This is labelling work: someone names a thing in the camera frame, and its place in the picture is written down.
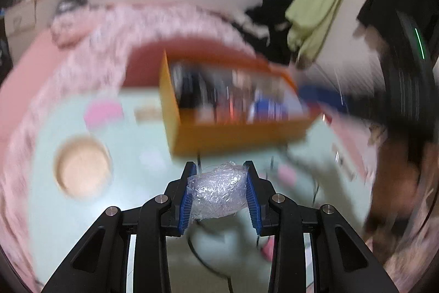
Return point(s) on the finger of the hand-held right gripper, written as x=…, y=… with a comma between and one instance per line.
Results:
x=322, y=97

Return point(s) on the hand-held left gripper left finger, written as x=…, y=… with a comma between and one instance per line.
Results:
x=183, y=210

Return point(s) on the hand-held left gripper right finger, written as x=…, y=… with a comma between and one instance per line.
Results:
x=253, y=207

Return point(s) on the clear bubble wrap bundle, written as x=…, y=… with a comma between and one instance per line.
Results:
x=216, y=190

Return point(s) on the blue printed box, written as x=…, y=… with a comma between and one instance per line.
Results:
x=269, y=109

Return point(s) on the orange cardboard box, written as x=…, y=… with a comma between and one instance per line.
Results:
x=236, y=138

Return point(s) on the black clothes pile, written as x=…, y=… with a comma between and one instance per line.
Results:
x=271, y=21

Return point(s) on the pink floral blanket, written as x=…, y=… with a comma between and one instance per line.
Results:
x=113, y=35

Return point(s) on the grey black bag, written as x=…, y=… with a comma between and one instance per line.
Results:
x=72, y=3

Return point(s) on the white drawer cabinet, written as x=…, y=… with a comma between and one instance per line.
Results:
x=24, y=18

